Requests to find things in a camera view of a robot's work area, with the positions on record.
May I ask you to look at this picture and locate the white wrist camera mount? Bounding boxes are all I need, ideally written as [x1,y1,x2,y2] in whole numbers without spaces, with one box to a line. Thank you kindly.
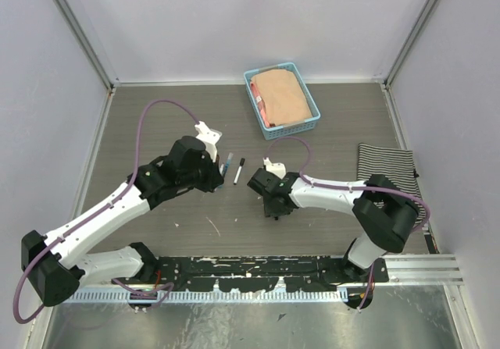
[263,157,287,179]
[195,121,223,162]

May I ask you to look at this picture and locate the short white pen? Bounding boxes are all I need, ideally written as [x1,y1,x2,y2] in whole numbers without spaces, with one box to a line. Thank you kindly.
[233,158,245,185]

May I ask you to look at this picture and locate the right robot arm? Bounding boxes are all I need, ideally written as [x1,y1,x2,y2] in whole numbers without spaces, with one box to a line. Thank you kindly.
[248,168,421,283]

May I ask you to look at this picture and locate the teal pen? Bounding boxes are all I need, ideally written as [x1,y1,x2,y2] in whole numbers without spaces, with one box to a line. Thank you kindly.
[221,152,234,181]

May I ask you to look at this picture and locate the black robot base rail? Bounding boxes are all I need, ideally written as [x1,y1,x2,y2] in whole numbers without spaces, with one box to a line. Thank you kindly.
[120,255,389,293]

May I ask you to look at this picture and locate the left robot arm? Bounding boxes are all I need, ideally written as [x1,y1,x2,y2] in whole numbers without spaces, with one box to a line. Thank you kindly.
[21,131,223,307]

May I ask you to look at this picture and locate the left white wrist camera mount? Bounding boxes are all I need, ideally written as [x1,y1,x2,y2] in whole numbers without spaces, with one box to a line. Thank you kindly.
[195,121,223,162]

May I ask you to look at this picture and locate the light blue perforated basket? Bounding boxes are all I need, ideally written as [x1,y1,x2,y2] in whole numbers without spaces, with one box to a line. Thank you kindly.
[244,62,321,141]

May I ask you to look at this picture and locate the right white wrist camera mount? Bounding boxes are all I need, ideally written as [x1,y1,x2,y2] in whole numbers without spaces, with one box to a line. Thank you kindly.
[263,157,287,179]

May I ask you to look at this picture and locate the light blue slotted cable duct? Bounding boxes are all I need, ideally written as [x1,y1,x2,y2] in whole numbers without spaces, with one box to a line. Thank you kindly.
[66,287,348,304]

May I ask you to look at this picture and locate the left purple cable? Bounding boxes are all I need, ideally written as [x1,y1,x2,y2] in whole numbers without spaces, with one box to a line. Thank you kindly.
[13,98,200,323]

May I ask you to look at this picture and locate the peach folded towel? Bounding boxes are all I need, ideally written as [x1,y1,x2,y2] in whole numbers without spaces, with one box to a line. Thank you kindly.
[250,69,312,127]

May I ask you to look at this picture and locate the black white striped cloth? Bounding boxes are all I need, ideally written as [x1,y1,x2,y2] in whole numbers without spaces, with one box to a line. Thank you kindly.
[356,143,421,198]

